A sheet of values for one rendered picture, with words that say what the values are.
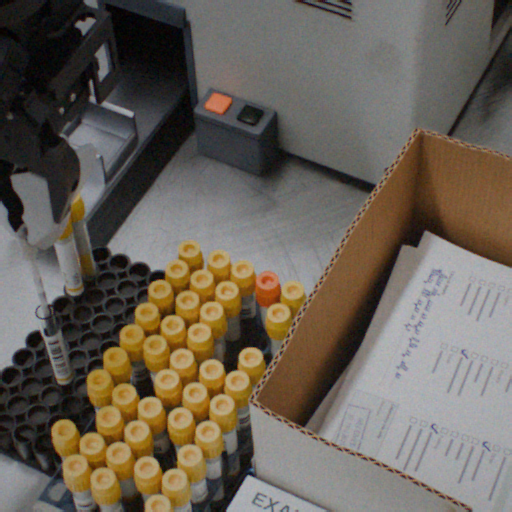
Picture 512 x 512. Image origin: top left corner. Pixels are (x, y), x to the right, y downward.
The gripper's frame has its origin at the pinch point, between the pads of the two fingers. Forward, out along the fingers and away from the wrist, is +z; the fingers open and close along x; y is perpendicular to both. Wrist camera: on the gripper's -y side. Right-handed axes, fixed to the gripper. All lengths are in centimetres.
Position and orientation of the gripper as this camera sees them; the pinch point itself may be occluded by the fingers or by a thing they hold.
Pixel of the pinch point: (28, 239)
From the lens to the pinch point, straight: 81.2
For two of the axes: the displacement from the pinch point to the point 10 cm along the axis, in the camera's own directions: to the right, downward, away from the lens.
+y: 4.7, -7.1, 5.2
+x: -8.8, -3.5, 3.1
